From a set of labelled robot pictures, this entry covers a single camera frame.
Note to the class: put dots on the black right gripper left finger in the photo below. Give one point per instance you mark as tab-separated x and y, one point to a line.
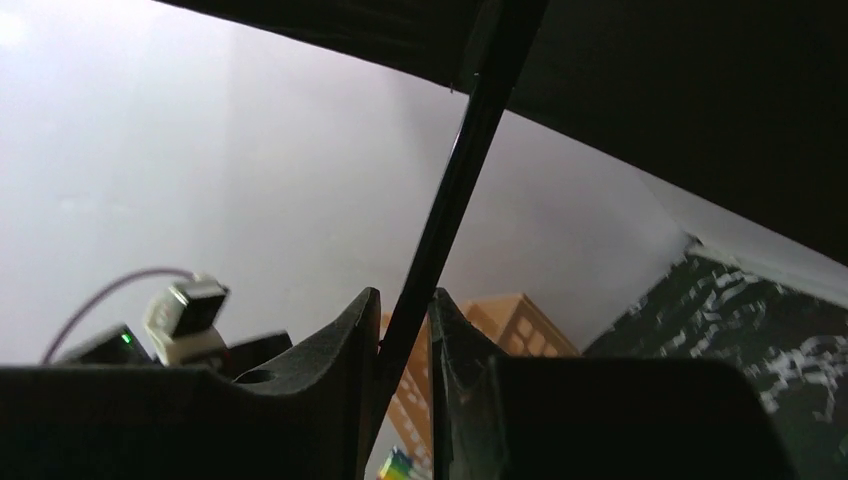
305	414

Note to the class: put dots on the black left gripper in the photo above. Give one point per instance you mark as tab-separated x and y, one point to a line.
119	346

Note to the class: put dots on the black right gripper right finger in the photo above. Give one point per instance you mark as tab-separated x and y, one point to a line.
593	418

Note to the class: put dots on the black and pink folding umbrella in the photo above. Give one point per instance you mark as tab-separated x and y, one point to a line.
742	103

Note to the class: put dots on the orange plastic desk organizer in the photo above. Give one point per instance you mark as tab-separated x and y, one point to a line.
510	325

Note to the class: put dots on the colourful marker set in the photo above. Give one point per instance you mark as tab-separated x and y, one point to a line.
400	466

